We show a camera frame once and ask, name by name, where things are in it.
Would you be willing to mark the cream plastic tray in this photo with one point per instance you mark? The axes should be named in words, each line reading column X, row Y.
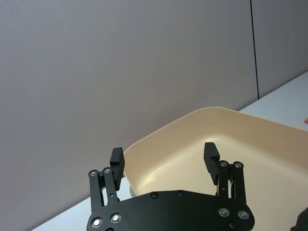
column 173, row 149

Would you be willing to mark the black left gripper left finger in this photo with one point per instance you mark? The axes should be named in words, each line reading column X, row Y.
column 117, row 166

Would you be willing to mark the white tablecloth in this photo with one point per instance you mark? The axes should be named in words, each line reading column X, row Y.
column 284, row 101

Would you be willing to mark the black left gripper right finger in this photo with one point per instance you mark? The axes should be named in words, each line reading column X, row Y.
column 211, row 161

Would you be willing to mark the dark blurred object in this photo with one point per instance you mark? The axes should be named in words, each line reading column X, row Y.
column 300, row 222

